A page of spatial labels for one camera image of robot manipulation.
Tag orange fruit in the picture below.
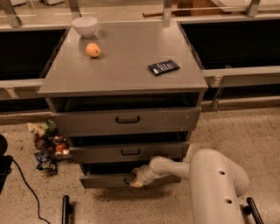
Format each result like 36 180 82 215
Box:
86 43 101 58

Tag black right base bar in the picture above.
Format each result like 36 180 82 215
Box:
243 197 264 224

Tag black base bar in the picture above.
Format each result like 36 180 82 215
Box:
243 197 264 224
61 195 73 224

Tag black left base bar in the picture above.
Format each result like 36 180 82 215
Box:
61 195 73 224

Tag white ceramic bowl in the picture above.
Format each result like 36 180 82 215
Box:
72 17 99 38

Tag grey drawer cabinet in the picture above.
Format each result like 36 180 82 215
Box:
38 20 209 189

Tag blue snack bag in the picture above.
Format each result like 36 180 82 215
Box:
34 151 58 173

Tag black device at left edge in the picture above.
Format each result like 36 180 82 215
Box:
0 135 13 193

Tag green chip bag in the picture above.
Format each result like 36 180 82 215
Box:
42 119 58 136

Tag grey drawer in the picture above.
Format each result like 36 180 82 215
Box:
79 161 182 189
52 108 201 137
70 142 189 164

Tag black cable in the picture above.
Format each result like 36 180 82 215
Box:
11 158 52 224

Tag grey top drawer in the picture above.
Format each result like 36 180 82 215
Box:
52 108 201 137

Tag wooden stick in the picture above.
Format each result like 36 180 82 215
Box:
142 10 177 18

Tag red soda can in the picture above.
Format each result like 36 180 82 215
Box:
52 136 67 153

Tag grey middle drawer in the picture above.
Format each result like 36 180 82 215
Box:
70 142 189 164

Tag yellow brown snack bag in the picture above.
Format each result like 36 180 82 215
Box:
27 122 47 151

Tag grey bottom drawer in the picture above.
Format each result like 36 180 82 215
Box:
79 161 182 189

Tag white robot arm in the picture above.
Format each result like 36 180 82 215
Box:
130 149 249 224

